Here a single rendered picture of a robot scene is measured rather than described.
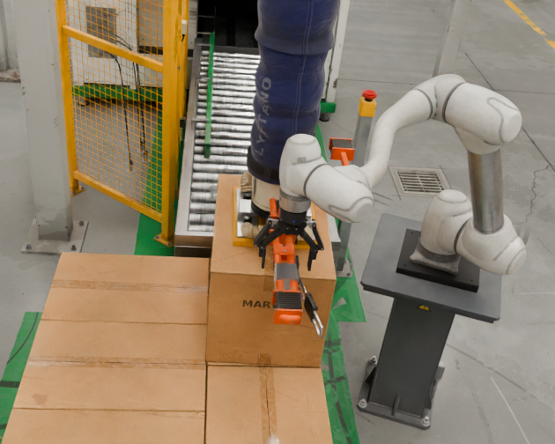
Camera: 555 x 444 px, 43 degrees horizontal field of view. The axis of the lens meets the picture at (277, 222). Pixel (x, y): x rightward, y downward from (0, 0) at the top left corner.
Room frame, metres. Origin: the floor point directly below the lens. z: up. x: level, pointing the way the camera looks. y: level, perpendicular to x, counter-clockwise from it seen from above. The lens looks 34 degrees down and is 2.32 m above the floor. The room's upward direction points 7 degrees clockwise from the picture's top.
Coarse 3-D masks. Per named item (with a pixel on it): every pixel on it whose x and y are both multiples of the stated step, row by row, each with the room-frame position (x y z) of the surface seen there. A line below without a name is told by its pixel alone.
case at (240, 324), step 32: (224, 192) 2.16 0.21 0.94; (224, 224) 1.96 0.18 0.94; (320, 224) 2.03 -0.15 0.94; (224, 256) 1.77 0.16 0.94; (256, 256) 1.79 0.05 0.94; (320, 256) 1.84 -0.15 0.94; (224, 288) 1.70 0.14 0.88; (256, 288) 1.70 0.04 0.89; (320, 288) 1.72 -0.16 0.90; (224, 320) 1.70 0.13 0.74; (256, 320) 1.71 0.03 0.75; (320, 320) 1.73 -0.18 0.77; (224, 352) 1.70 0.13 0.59; (256, 352) 1.71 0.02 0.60; (288, 352) 1.72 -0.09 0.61; (320, 352) 1.73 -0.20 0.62
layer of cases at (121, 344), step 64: (64, 256) 2.16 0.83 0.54; (128, 256) 2.21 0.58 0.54; (64, 320) 1.81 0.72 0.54; (128, 320) 1.85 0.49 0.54; (192, 320) 1.89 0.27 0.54; (64, 384) 1.52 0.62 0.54; (128, 384) 1.55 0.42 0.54; (192, 384) 1.58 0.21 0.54; (256, 384) 1.62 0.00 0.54; (320, 384) 1.65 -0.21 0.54
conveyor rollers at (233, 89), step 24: (216, 72) 4.18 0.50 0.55; (240, 72) 4.26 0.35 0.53; (216, 96) 3.82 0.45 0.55; (240, 96) 3.91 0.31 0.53; (216, 120) 3.53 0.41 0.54; (240, 120) 3.56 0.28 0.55; (216, 144) 3.26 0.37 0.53; (240, 144) 3.28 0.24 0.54; (216, 168) 3.00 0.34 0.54; (240, 168) 3.02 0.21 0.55; (192, 192) 2.74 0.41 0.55; (216, 192) 2.82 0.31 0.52; (192, 216) 2.55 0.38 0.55
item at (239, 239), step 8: (240, 192) 2.13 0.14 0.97; (248, 192) 2.13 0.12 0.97; (240, 216) 1.98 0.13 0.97; (248, 216) 1.95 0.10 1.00; (256, 216) 1.99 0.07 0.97; (240, 224) 1.93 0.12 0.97; (256, 224) 1.94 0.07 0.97; (240, 232) 1.88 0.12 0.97; (240, 240) 1.84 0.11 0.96; (248, 240) 1.85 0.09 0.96
